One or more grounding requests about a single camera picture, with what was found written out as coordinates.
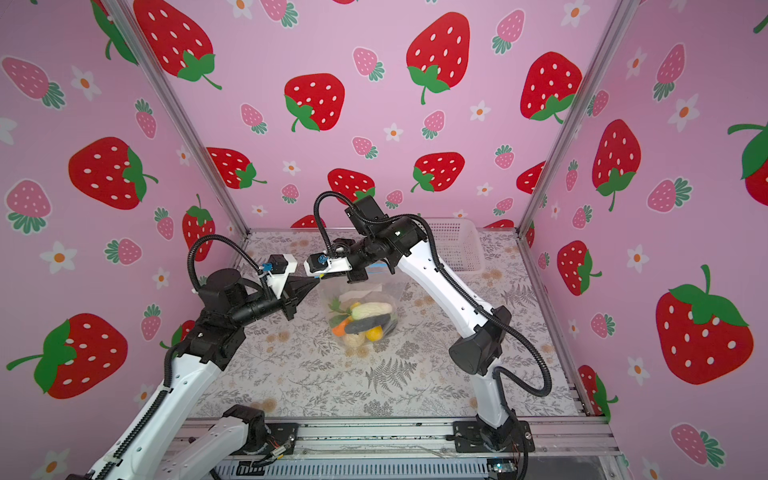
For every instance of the left aluminium frame post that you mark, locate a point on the left aluminium frame post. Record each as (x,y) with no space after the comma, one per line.
(128,26)

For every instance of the green leaf toy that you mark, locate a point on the green leaf toy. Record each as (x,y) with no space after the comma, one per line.
(337,312)

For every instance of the aluminium frame post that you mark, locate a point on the aluminium frame post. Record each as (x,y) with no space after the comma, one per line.
(128,26)
(616,29)

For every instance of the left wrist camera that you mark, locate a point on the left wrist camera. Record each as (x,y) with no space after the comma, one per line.
(276,270)

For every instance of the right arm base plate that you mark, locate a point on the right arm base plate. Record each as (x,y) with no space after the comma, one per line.
(474,436)

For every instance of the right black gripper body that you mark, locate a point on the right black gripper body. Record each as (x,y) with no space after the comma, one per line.
(360,256)

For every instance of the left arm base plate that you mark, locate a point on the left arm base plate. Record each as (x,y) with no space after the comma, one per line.
(263,440)

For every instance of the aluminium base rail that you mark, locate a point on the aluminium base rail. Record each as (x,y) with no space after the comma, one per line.
(392,448)

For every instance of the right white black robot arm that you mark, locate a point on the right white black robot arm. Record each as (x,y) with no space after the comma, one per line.
(406,243)

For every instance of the orange tangerine toy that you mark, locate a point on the orange tangerine toy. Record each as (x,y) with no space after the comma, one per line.
(339,330)

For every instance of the clear zip top bag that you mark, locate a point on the clear zip top bag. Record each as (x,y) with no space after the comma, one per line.
(380,287)

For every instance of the beige garlic toy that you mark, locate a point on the beige garlic toy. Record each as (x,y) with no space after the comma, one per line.
(354,340)

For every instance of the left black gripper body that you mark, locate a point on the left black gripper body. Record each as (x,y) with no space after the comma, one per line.
(262,309)

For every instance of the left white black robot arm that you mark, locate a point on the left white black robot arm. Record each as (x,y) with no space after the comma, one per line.
(231,303)

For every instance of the right aluminium frame post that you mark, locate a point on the right aluminium frame post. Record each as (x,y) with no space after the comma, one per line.
(616,29)

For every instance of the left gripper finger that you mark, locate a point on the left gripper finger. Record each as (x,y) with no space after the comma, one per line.
(307,307)
(300,286)

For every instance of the white plastic basket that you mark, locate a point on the white plastic basket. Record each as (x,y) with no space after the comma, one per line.
(458,244)

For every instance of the yellow lemon toy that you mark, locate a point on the yellow lemon toy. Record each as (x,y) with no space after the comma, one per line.
(375,334)

